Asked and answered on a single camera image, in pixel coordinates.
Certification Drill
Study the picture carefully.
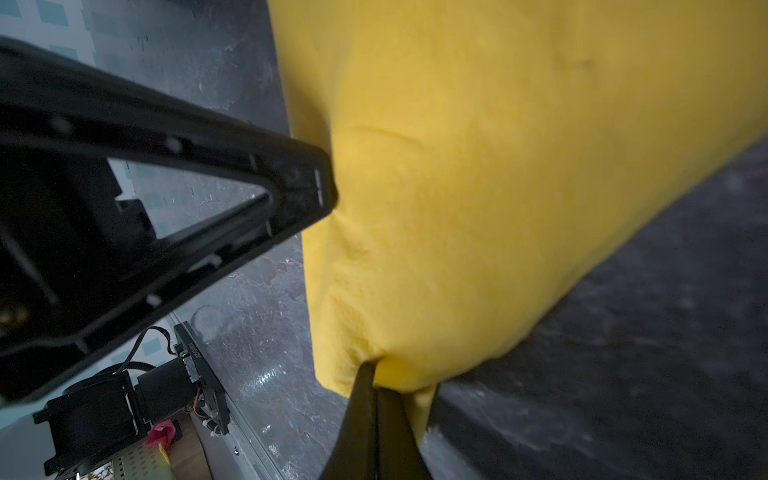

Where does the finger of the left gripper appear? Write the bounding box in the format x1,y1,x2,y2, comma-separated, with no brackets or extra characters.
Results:
1,37,338,405

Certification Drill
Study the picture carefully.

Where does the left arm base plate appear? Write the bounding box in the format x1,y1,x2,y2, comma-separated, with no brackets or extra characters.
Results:
174,322,231,436

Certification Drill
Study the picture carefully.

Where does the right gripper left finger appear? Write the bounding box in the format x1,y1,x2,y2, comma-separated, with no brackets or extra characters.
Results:
320,362,378,479

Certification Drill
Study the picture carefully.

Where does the yellow paper napkin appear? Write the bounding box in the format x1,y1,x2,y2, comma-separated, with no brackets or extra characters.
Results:
269,1,767,435

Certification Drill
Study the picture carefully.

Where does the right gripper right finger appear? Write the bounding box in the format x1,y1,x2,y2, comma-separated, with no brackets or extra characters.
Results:
377,388,433,480

